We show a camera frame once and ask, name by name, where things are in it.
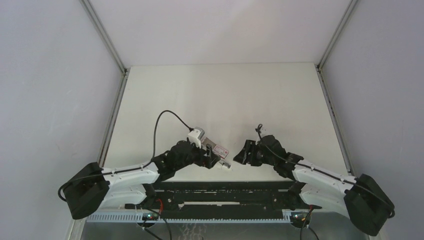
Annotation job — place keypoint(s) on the white slotted cable duct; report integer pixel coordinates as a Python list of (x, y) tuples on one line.
[(136, 217)]

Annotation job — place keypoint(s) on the green circuit board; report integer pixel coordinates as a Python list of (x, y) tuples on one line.
[(150, 217), (299, 217)]

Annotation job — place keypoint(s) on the red white staple box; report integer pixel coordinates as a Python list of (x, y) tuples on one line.
[(216, 149)]

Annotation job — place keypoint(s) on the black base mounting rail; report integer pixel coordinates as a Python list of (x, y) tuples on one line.
[(217, 199)]

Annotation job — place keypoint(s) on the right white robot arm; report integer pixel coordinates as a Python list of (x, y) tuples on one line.
[(360, 199)]

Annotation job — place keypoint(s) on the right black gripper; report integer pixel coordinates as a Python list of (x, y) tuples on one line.
[(244, 157)]

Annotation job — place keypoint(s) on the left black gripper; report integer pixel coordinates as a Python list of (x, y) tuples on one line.
[(207, 161)]

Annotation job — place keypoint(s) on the left green circuit board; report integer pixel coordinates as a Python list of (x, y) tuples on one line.
[(150, 217)]

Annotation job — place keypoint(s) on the right green circuit board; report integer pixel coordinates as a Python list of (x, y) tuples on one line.
[(299, 217)]

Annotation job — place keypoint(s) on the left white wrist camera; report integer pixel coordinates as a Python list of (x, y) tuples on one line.
[(195, 136)]

